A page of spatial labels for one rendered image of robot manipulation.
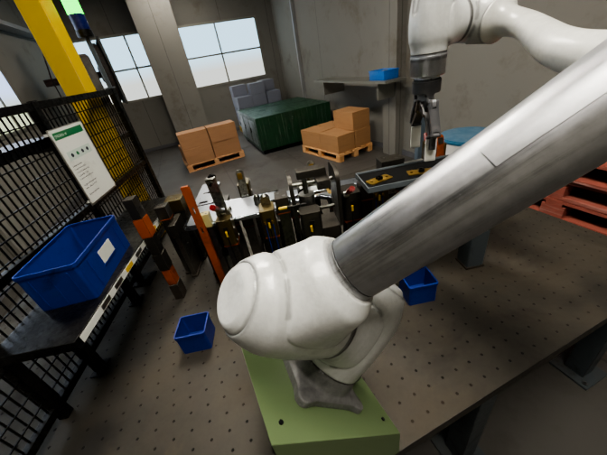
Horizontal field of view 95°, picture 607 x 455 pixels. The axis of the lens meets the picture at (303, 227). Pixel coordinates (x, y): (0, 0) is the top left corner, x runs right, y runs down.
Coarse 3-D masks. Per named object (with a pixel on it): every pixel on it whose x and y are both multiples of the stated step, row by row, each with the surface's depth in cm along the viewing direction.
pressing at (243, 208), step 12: (348, 180) 134; (288, 192) 132; (324, 192) 126; (228, 204) 132; (240, 204) 130; (252, 204) 128; (216, 216) 123; (240, 216) 119; (252, 216) 118; (192, 228) 118
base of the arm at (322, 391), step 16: (288, 368) 58; (304, 368) 56; (304, 384) 54; (320, 384) 55; (336, 384) 55; (352, 384) 58; (304, 400) 51; (320, 400) 54; (336, 400) 56; (352, 400) 59
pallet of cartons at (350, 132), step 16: (336, 112) 458; (352, 112) 428; (368, 112) 441; (320, 128) 489; (336, 128) 470; (352, 128) 439; (368, 128) 453; (304, 144) 510; (320, 144) 472; (336, 144) 435; (352, 144) 447; (368, 144) 464; (336, 160) 449
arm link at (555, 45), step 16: (480, 0) 67; (496, 0) 65; (512, 0) 65; (480, 16) 68; (496, 16) 66; (512, 16) 63; (528, 16) 58; (544, 16) 54; (480, 32) 69; (496, 32) 68; (512, 32) 63; (528, 32) 54; (544, 32) 49; (560, 32) 46; (576, 32) 44; (592, 32) 42; (528, 48) 53; (544, 48) 48; (560, 48) 45; (576, 48) 43; (592, 48) 41; (544, 64) 49; (560, 64) 46
